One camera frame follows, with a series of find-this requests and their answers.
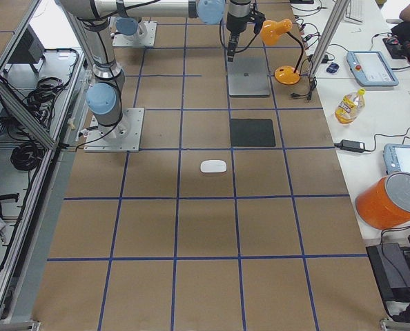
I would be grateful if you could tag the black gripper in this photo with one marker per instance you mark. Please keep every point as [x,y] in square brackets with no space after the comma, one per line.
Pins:
[235,21]

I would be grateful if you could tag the white computer mouse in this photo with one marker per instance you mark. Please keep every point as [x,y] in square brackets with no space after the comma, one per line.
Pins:
[213,166]

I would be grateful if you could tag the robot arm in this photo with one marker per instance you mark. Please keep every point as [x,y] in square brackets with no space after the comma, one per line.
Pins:
[104,96]

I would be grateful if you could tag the silver laptop notebook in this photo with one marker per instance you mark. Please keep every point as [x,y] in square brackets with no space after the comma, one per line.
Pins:
[248,77]

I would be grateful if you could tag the black mousepad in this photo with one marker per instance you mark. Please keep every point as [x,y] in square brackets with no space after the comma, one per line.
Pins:
[252,133]

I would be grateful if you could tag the dark blue small pouch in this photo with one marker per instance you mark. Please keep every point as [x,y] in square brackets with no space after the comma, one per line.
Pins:
[332,68]

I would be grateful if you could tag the blue teach pendant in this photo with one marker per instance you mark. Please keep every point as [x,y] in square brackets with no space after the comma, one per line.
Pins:
[396,158]
[370,69]

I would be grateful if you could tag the yellow drink bottle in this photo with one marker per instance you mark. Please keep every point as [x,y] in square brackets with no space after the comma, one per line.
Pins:
[350,106]

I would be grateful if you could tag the black power adapter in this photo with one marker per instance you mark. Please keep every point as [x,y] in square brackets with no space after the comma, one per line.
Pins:
[352,146]

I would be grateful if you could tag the orange bucket with grey lid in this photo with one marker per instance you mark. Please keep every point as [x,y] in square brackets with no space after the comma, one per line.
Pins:
[386,203]

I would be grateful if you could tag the black box device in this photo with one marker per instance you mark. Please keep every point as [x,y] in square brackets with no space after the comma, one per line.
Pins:
[391,271]

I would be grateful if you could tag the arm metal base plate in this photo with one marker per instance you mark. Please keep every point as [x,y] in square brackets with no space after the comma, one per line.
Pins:
[125,137]
[143,38]

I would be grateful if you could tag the aluminium frame post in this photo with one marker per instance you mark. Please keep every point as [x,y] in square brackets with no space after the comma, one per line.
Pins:
[331,26]

